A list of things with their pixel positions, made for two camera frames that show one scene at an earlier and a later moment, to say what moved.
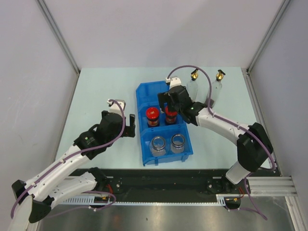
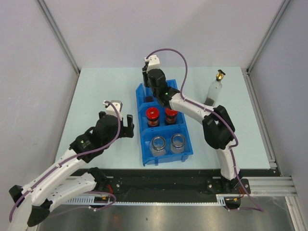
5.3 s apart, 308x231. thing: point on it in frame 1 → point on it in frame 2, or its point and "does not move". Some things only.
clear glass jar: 177,143 does not move
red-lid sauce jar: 171,117 does not move
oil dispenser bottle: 216,87 does not move
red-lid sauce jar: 152,114 does not move
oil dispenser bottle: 192,86 → 149,97
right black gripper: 164,97 → 145,74
